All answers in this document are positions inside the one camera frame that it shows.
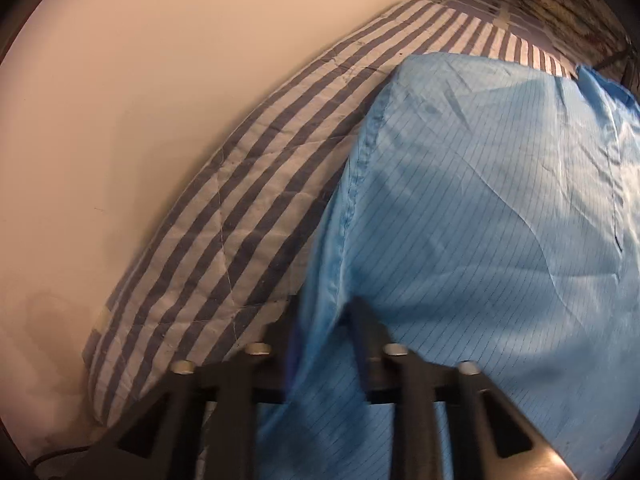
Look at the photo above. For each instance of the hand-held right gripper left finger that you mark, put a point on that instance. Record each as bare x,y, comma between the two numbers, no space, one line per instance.
235,385

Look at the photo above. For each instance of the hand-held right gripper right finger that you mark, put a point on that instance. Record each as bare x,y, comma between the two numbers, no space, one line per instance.
415,390

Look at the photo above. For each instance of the blue pinstriped work coat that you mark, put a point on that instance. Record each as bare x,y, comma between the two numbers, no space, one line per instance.
475,210

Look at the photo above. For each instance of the blue white striped quilt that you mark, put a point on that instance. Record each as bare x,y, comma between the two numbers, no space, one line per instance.
225,235

